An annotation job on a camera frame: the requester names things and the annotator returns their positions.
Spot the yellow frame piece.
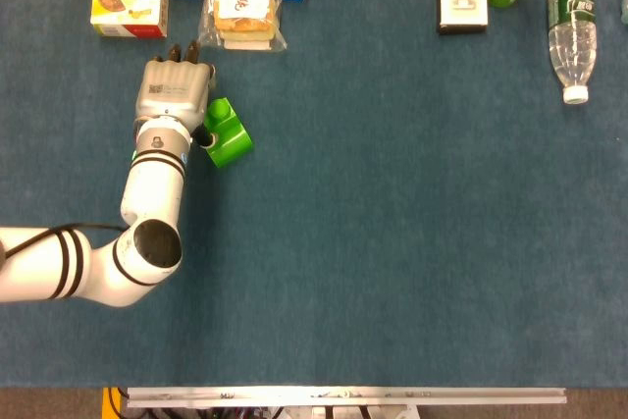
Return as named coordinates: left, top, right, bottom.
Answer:
left=101, top=387, right=125, bottom=419

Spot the bagged sandwich bread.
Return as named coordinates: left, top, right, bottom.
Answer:
left=195, top=0, right=288, bottom=53

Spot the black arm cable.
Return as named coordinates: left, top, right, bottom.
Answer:
left=0, top=223, right=130, bottom=263

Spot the blue felt table cloth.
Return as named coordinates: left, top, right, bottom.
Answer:
left=0, top=0, right=628, bottom=389

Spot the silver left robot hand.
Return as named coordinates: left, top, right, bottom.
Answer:
left=132, top=40, right=219, bottom=148

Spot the aluminium rail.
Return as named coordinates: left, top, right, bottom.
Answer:
left=120, top=386, right=568, bottom=410

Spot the clear bottle green label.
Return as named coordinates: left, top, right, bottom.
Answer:
left=546, top=0, right=599, bottom=106

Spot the curved green toy brick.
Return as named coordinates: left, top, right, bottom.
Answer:
left=206, top=117, right=255, bottom=169

